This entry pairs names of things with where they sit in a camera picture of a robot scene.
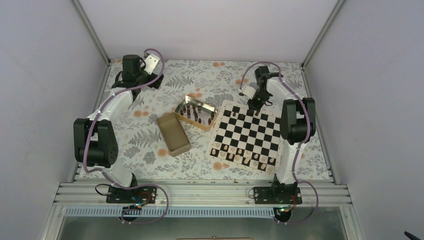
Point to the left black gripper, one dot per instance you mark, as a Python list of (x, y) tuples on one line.
[(157, 84)]

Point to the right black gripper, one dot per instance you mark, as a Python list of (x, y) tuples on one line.
[(255, 106)]

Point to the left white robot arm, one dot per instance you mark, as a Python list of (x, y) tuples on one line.
[(95, 143)]

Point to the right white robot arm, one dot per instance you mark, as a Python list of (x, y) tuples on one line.
[(297, 121)]

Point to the gold tin with dark pieces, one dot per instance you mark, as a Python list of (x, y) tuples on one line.
[(197, 113)]

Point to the wooden chessboard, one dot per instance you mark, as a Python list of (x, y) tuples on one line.
[(241, 139)]

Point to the floral patterned table mat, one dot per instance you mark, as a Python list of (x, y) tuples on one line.
[(142, 150)]

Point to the empty gold tin lid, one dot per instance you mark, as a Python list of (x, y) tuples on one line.
[(173, 134)]

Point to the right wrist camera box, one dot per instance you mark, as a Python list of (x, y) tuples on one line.
[(247, 91)]

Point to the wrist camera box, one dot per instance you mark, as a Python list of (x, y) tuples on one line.
[(247, 91), (151, 61)]

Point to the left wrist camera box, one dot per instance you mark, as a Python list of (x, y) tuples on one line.
[(151, 61)]

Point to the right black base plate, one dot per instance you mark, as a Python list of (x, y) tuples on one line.
[(268, 196)]

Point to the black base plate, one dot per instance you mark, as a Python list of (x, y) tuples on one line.
[(142, 195), (268, 196)]

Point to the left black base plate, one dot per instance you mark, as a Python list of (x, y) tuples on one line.
[(142, 195)]

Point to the aluminium rail frame front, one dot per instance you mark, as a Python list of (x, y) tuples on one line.
[(206, 194)]

